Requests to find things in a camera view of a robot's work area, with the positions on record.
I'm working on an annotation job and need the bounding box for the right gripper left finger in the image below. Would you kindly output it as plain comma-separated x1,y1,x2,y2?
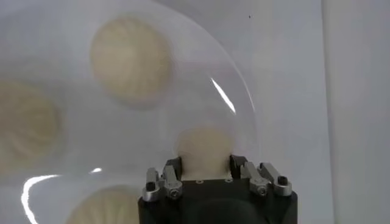
141,156,183,202

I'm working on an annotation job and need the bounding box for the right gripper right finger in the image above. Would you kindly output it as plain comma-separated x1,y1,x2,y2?
230,155,293,197

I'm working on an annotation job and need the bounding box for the white steamed baozi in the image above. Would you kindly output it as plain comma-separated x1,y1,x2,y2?
175,127,235,180
0,79,63,174
65,185,144,224
90,16,173,107

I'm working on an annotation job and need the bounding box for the round white plate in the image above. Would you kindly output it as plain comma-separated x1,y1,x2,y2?
0,0,260,224

